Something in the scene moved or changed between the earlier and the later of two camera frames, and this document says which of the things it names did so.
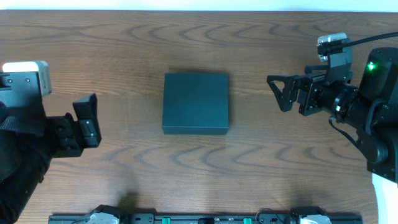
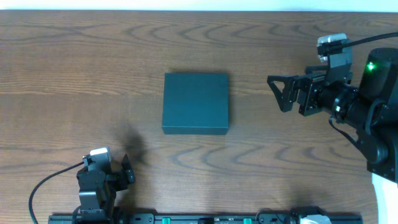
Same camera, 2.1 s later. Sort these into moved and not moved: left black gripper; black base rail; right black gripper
Moved: left black gripper
Not moved: black base rail; right black gripper
